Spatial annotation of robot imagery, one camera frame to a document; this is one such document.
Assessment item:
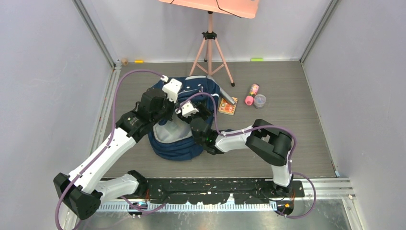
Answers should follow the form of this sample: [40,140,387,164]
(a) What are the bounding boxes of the navy blue student backpack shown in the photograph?
[147,75,220,161]

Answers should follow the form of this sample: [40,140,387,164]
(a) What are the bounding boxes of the pink highlighter marker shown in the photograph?
[244,84,259,106]

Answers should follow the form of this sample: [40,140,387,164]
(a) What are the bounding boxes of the clear small round container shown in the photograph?
[254,94,267,109]

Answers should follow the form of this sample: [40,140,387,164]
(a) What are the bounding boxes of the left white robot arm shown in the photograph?
[54,89,178,220]

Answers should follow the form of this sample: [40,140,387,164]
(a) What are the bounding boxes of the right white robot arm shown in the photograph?
[190,118,295,197]

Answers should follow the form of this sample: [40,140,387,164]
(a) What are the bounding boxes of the orange calculator toy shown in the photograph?
[218,97,238,115]

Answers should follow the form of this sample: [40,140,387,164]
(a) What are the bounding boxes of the silver microphone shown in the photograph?
[207,75,237,105]

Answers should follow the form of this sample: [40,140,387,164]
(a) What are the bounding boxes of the small cork piece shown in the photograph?
[121,58,128,66]

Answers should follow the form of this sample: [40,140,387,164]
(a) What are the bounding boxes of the pink music stand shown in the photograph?
[163,0,259,87]

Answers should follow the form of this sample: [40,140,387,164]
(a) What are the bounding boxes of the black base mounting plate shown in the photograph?
[125,178,305,205]

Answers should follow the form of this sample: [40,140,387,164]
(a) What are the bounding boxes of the green tape piece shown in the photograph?
[250,58,264,62]

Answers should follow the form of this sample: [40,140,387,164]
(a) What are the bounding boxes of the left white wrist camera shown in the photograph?
[160,75,182,104]

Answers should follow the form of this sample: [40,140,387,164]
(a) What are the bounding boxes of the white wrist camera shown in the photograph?
[175,101,199,117]
[160,75,182,104]

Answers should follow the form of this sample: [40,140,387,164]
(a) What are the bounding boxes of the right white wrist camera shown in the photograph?
[175,101,199,117]

